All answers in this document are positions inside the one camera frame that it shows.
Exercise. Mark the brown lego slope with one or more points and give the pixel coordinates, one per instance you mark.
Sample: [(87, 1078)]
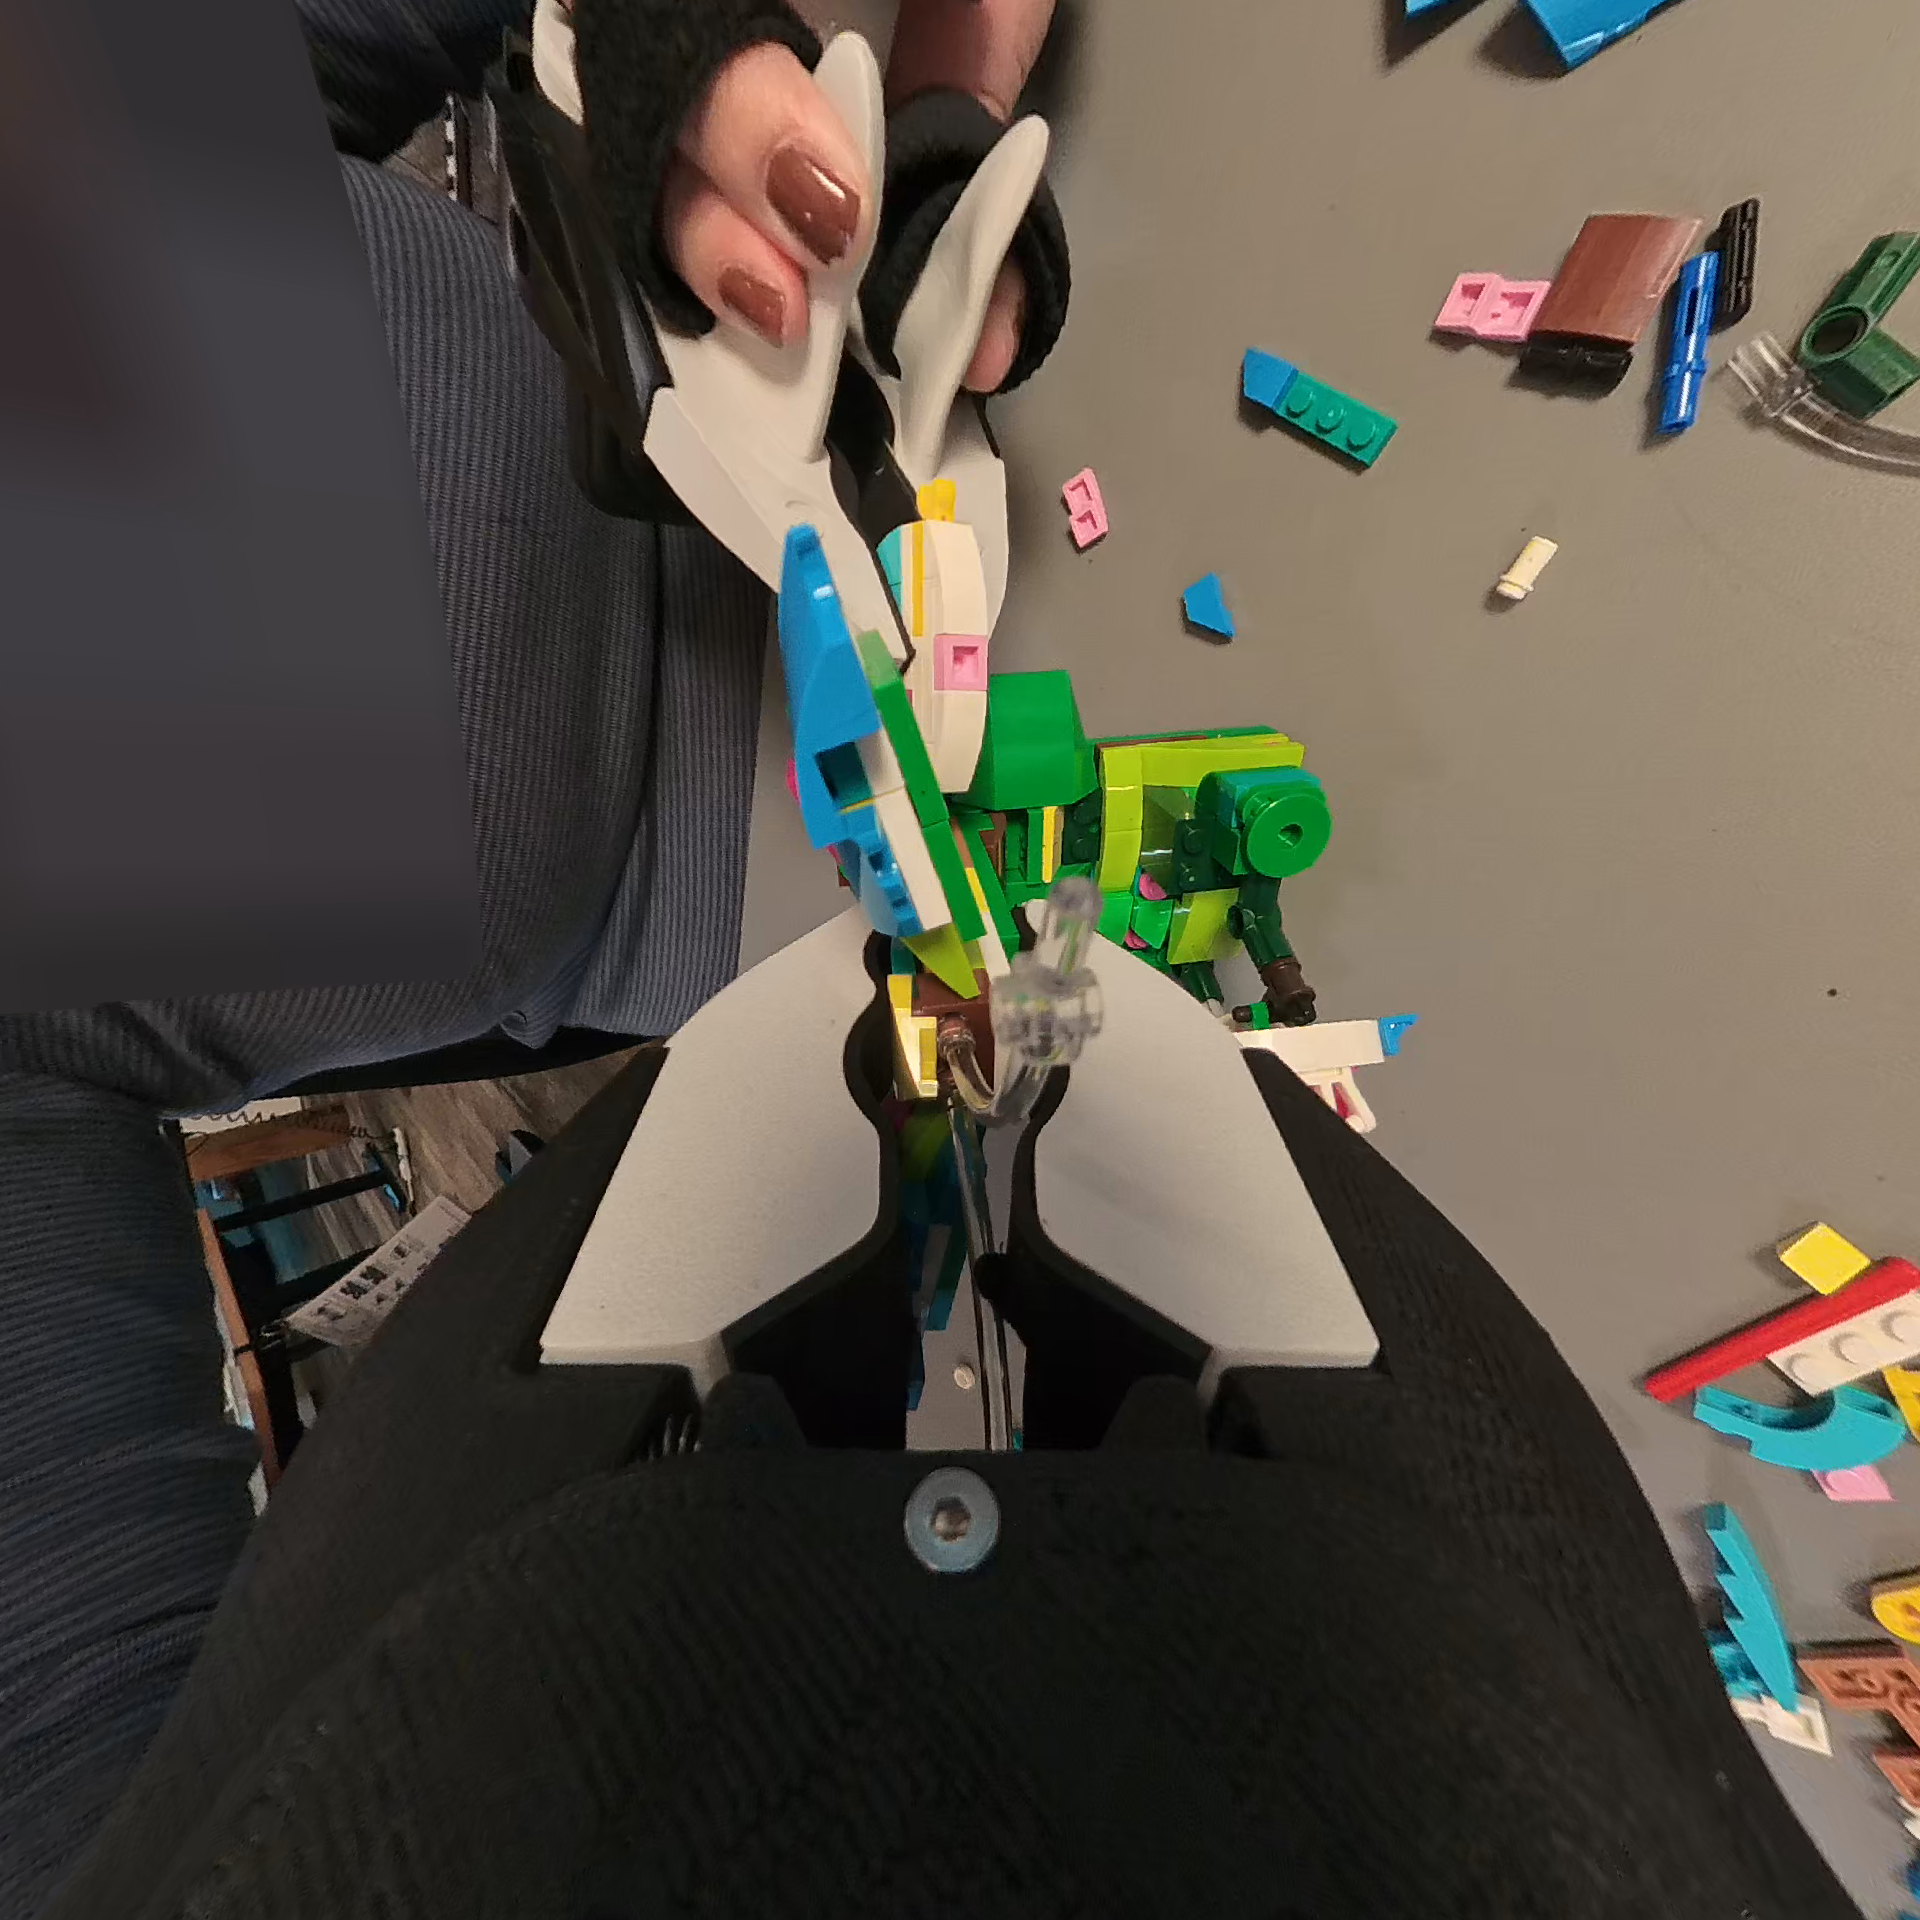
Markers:
[(1615, 278)]

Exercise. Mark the colourful lego model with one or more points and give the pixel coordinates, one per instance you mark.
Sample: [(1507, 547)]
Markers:
[(1035, 737)]

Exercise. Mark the clear curved lego piece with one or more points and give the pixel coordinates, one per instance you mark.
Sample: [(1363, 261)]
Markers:
[(1777, 394)]

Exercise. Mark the cream lego peg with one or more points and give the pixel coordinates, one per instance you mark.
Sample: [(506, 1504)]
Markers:
[(1527, 569)]

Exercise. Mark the white printed leaflet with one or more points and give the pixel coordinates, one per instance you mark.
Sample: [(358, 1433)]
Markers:
[(375, 1274)]

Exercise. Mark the dark green lego connector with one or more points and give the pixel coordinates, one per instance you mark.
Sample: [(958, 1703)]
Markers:
[(1870, 325)]

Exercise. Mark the white blue-tipped lego piece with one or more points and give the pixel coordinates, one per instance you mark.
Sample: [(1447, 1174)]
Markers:
[(1303, 1044)]

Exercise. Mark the person's left hand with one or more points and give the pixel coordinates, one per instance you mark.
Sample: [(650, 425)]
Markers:
[(750, 212)]

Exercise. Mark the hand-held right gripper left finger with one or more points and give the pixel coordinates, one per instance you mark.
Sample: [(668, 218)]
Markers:
[(719, 1188)]

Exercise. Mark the pink lego plate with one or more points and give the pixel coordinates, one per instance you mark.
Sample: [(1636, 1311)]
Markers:
[(1494, 306)]

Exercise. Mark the pile of loose lego pieces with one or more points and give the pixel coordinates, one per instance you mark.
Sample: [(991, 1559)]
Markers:
[(1800, 1425)]

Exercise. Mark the blue lego pin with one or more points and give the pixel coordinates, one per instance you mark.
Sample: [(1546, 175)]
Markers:
[(1690, 344)]

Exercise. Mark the small pink lego piece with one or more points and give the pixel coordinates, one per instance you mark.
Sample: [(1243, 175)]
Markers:
[(1089, 511)]

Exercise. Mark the person's grey knit sweater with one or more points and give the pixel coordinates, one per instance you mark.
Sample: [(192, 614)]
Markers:
[(598, 748)]

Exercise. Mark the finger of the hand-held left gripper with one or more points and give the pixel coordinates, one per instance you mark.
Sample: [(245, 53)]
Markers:
[(966, 284), (750, 419)]

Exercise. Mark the blue green lego plate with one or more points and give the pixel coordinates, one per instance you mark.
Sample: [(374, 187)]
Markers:
[(1337, 419)]

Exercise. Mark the blue lego slope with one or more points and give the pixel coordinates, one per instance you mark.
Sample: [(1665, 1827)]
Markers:
[(1592, 27)]

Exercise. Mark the black lego piece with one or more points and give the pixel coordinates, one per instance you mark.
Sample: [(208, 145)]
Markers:
[(1734, 255), (1574, 363)]

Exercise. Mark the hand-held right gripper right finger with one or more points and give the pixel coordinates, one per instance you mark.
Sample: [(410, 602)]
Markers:
[(1187, 1200)]

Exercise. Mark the small blue lego piece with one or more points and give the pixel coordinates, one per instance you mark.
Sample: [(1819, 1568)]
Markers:
[(1209, 610)]

